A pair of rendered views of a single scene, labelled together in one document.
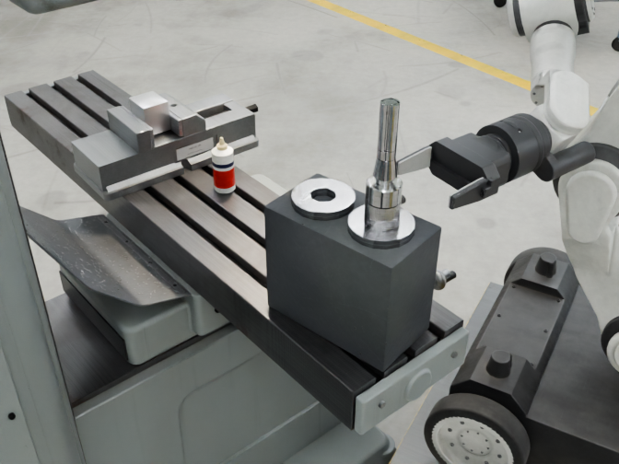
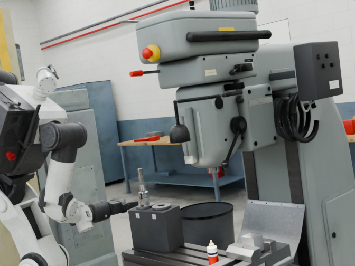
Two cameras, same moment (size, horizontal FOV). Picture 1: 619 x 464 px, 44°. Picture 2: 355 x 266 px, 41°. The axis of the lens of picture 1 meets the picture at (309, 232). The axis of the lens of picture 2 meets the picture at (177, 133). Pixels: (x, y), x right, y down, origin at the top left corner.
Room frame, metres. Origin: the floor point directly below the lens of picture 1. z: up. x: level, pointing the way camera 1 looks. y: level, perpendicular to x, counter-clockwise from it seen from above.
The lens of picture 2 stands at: (3.07, 0.02, 1.61)
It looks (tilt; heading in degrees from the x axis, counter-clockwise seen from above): 5 degrees down; 178
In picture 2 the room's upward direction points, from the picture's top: 8 degrees counter-clockwise
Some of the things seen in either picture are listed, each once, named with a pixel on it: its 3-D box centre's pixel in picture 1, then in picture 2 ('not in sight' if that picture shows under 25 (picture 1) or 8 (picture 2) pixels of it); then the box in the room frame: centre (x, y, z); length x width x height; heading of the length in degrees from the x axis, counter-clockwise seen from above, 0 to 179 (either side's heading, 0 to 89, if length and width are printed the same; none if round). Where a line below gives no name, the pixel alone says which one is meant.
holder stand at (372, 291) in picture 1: (349, 265); (156, 225); (0.87, -0.06, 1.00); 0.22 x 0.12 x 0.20; 50
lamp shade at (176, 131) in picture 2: not in sight; (179, 132); (1.42, 0.09, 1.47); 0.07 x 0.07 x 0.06
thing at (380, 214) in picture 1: (382, 204); (144, 199); (0.83, -0.10, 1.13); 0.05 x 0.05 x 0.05
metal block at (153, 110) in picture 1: (149, 113); (252, 243); (1.33, 0.31, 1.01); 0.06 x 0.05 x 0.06; 38
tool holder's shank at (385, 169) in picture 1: (387, 143); (141, 180); (0.83, -0.10, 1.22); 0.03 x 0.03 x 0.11
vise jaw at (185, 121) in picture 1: (176, 113); (243, 252); (1.36, 0.26, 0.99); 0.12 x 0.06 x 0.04; 38
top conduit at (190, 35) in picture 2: not in sight; (231, 35); (1.30, 0.33, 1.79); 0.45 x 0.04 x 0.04; 130
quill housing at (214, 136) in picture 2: not in sight; (208, 124); (1.21, 0.21, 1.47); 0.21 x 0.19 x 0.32; 40
